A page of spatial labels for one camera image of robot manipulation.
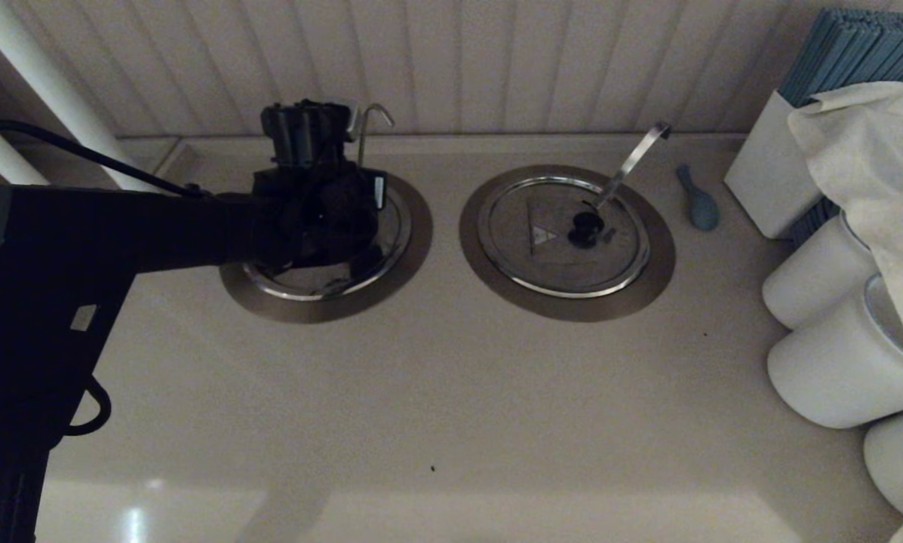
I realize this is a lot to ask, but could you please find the white paper cup stack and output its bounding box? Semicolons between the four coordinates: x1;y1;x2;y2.
762;213;882;331
767;274;903;431
864;407;903;520

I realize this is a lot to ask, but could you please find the cream cloth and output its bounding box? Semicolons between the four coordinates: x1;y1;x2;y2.
788;81;903;543

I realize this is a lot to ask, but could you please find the ladle handle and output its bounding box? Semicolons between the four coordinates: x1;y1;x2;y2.
355;103;396;168
593;121;673;210

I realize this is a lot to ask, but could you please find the white straw holder box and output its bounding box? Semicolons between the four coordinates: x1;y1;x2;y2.
725;90;824;240

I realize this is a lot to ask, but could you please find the thick white pole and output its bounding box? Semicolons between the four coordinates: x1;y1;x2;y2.
0;0;150;193

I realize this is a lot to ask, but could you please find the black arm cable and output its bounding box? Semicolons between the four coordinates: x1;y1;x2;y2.
0;121;203;198

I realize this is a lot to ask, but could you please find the blue rice paddle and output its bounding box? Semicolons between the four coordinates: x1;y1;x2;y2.
675;164;721;232

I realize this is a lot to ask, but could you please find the steel lid with black knob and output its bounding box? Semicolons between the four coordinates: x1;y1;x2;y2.
478;176;652;299
241;177;413;302

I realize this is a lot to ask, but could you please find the brown metal well ring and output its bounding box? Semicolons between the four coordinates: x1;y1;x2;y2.
219;170;435;325
459;164;677;324

